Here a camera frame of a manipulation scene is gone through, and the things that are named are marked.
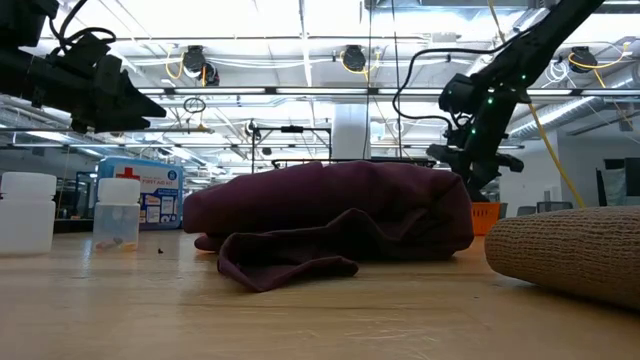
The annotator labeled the yellow hanging cable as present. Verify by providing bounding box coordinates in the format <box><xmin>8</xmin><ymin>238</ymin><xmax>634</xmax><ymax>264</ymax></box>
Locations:
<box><xmin>487</xmin><ymin>0</ymin><xmax>586</xmax><ymax>209</ymax></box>

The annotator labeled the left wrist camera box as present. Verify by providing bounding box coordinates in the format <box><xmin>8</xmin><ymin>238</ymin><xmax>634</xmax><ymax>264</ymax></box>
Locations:
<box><xmin>58</xmin><ymin>30</ymin><xmax>112</xmax><ymax>66</ymax></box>

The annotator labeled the long ceiling light strip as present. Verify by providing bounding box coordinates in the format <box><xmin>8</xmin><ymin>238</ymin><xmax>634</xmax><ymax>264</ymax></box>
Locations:
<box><xmin>134</xmin><ymin>86</ymin><xmax>640</xmax><ymax>97</ymax></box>

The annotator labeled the blue first aid kit box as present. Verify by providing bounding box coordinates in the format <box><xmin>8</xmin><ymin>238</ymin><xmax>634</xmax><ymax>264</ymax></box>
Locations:
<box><xmin>96</xmin><ymin>155</ymin><xmax>185</xmax><ymax>231</ymax></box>

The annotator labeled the thin black hanging cable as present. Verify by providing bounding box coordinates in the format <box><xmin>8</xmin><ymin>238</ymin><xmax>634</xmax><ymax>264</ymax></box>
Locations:
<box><xmin>366</xmin><ymin>0</ymin><xmax>375</xmax><ymax>161</ymax></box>
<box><xmin>390</xmin><ymin>0</ymin><xmax>402</xmax><ymax>159</ymax></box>

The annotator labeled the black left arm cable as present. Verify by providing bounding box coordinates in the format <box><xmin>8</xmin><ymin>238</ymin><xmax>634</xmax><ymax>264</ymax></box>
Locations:
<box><xmin>47</xmin><ymin>0</ymin><xmax>117</xmax><ymax>56</ymax></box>

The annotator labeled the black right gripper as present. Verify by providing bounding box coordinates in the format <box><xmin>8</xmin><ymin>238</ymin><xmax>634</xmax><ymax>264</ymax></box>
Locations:
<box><xmin>426</xmin><ymin>142</ymin><xmax>525</xmax><ymax>204</ymax></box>

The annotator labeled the orange plastic basket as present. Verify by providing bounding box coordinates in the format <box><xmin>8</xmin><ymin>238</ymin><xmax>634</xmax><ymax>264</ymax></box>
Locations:
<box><xmin>471</xmin><ymin>201</ymin><xmax>502</xmax><ymax>237</ymax></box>

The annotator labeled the clear bottle with white cap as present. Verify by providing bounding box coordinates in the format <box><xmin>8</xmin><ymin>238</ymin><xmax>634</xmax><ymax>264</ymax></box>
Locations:
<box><xmin>92</xmin><ymin>177</ymin><xmax>142</xmax><ymax>253</ymax></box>

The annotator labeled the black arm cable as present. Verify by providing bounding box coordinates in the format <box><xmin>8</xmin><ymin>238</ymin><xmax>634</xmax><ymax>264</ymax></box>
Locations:
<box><xmin>47</xmin><ymin>0</ymin><xmax>117</xmax><ymax>56</ymax></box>
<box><xmin>392</xmin><ymin>29</ymin><xmax>526</xmax><ymax>131</ymax></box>

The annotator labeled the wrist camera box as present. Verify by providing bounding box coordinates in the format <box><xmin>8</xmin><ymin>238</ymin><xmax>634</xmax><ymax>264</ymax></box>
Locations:
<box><xmin>438</xmin><ymin>73</ymin><xmax>481</xmax><ymax>114</ymax></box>
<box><xmin>58</xmin><ymin>30</ymin><xmax>112</xmax><ymax>66</ymax></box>

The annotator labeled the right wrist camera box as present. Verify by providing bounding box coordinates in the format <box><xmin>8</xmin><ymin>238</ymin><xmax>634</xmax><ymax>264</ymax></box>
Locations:
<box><xmin>438</xmin><ymin>73</ymin><xmax>481</xmax><ymax>114</ymax></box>

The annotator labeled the tan elastic bandage roll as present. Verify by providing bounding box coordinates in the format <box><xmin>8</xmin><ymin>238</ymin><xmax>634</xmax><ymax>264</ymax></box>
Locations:
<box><xmin>483</xmin><ymin>205</ymin><xmax>640</xmax><ymax>310</ymax></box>

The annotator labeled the white opaque plastic bottle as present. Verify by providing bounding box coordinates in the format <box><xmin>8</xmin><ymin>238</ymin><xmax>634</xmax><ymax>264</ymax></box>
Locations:
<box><xmin>0</xmin><ymin>171</ymin><xmax>58</xmax><ymax>257</ymax></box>

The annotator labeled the maroon cloth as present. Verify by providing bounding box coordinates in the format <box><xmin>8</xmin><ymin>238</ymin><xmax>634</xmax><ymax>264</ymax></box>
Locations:
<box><xmin>182</xmin><ymin>159</ymin><xmax>475</xmax><ymax>294</ymax></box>

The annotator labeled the white building pillar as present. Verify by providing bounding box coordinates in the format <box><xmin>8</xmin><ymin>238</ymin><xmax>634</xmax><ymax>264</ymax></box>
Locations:
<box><xmin>332</xmin><ymin>103</ymin><xmax>371</xmax><ymax>162</ymax></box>

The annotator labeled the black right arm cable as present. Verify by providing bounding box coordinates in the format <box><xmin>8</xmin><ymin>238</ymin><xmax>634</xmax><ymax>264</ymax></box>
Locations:
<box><xmin>392</xmin><ymin>29</ymin><xmax>526</xmax><ymax>131</ymax></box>

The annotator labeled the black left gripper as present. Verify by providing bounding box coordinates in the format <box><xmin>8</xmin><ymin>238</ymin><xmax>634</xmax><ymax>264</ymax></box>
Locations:
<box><xmin>27</xmin><ymin>47</ymin><xmax>168</xmax><ymax>134</ymax></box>

